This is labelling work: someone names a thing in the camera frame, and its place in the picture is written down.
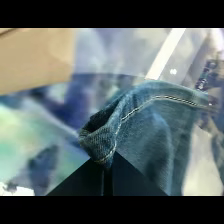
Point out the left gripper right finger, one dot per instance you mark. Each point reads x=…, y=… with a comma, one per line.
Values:
x=133, y=181

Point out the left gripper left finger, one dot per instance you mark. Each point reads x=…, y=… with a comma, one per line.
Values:
x=83, y=183

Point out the blue jeans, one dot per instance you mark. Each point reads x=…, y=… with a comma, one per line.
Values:
x=150, y=126

